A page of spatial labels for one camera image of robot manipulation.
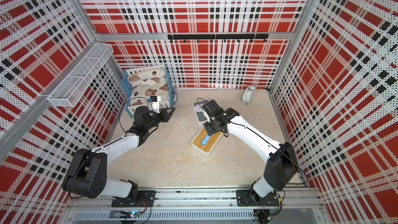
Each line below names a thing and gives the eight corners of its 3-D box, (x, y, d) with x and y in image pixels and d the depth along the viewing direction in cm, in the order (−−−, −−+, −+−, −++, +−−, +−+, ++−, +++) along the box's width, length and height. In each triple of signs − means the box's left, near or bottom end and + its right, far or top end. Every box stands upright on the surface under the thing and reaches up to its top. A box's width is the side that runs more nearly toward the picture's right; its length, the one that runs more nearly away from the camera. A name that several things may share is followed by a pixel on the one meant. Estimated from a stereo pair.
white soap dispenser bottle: (239, 101, 114) (242, 90, 105) (247, 94, 118) (249, 83, 110) (247, 105, 111) (250, 95, 102) (254, 98, 115) (258, 88, 107)
